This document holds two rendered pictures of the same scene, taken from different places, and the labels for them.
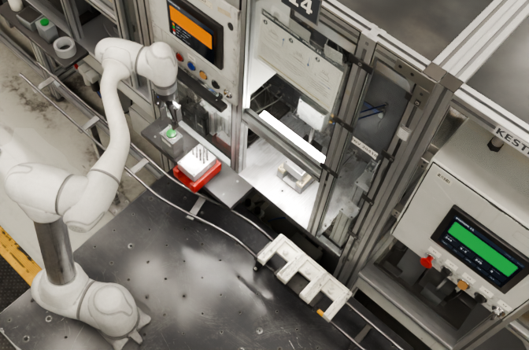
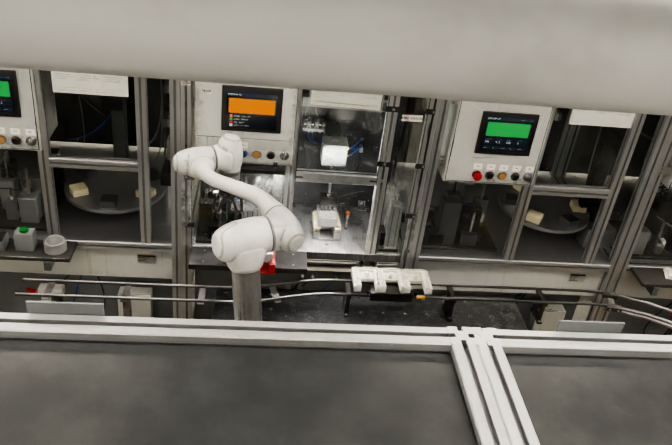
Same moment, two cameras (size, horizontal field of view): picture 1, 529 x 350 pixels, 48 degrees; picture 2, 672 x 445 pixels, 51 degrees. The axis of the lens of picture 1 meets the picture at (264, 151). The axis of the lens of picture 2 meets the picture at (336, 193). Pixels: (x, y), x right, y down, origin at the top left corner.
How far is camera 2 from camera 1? 2.03 m
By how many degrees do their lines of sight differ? 41
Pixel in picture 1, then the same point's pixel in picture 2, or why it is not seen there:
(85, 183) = (279, 213)
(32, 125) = not seen: outside the picture
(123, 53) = (204, 151)
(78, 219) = (297, 232)
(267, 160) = not seen: hidden behind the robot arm
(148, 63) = (227, 150)
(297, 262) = (380, 274)
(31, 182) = (246, 227)
